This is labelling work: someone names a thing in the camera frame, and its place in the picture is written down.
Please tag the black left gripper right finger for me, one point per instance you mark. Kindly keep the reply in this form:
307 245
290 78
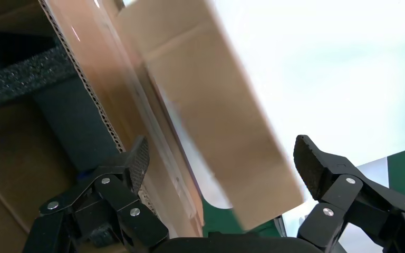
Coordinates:
342 195

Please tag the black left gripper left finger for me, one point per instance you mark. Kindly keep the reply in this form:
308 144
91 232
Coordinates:
118 199

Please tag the small cardboard box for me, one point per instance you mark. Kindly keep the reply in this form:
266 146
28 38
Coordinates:
216 104

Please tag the large open cardboard box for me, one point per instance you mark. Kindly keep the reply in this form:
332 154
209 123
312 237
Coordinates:
111 80

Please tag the black foam insert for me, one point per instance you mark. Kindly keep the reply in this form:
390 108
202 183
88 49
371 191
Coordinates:
69 115

